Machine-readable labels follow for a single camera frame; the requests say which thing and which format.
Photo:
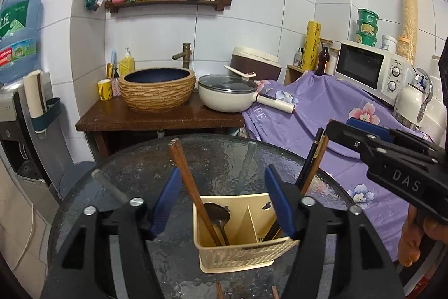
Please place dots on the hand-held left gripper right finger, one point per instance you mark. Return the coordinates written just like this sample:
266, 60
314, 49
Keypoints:
280, 204

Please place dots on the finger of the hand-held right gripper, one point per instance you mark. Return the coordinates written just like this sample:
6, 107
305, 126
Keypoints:
350, 138
371, 130

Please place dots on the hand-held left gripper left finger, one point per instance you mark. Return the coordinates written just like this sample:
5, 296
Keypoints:
166, 202

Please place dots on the black chopstick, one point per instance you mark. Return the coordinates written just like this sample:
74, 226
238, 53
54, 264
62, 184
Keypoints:
316, 145
305, 171

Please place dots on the brown wooden chopstick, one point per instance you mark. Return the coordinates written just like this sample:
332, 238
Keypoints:
219, 291
316, 162
210, 227
178, 155
275, 292

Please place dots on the cream plastic utensil holder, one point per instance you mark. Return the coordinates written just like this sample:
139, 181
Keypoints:
238, 257

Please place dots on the person's right hand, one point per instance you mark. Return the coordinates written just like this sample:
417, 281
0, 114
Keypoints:
407, 243

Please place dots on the white kettle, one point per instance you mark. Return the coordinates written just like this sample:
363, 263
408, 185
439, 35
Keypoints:
407, 103

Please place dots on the purple floral cloth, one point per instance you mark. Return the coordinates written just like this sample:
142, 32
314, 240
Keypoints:
315, 103

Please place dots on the white microwave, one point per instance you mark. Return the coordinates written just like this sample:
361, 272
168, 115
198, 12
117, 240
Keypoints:
360, 66

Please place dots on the brown glass bottle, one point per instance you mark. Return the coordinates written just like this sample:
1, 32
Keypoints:
323, 62

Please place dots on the wooden box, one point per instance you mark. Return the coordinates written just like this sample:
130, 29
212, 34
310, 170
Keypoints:
292, 74

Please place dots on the white plastic tub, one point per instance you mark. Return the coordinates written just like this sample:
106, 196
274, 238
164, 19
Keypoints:
389, 44

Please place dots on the clear plastic jar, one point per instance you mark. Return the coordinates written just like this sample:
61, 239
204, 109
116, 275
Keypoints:
403, 47

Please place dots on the small clear bottle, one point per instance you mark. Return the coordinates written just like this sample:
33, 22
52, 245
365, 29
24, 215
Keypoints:
298, 59

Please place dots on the dark wooden counter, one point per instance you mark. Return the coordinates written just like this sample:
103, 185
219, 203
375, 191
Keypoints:
115, 120

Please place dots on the yellow wrap roll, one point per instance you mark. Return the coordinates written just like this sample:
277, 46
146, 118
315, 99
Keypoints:
311, 46

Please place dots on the woven basin sink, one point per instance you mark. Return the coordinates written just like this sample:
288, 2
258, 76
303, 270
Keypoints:
157, 96

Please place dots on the white pan with glass lid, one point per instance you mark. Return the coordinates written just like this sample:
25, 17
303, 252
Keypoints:
224, 99

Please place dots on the brown and white rice cooker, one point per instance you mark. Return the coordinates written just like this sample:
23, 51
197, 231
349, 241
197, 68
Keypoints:
255, 64

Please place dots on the tall stack of paper cups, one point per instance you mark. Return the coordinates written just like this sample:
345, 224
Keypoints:
409, 15

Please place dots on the pink patterned small bottle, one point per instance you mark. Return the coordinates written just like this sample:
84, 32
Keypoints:
116, 88

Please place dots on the yellow cup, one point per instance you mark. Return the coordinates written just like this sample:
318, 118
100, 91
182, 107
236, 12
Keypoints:
104, 90

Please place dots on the white rice paddle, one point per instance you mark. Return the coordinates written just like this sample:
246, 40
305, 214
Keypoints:
238, 72

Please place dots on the yellow soap dispenser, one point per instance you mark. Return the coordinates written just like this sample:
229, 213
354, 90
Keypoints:
127, 65

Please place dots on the bronze faucet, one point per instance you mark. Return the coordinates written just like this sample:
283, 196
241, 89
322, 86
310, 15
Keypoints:
186, 55

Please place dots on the beige cloth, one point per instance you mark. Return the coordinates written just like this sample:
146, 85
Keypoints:
14, 187

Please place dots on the grey water dispenser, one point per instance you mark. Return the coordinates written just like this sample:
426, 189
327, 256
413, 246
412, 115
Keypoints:
14, 131

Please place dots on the blue water jug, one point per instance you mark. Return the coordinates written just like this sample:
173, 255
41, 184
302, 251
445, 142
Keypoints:
17, 39

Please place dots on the dark teal wall holder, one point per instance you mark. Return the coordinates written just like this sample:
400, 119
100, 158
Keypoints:
49, 117

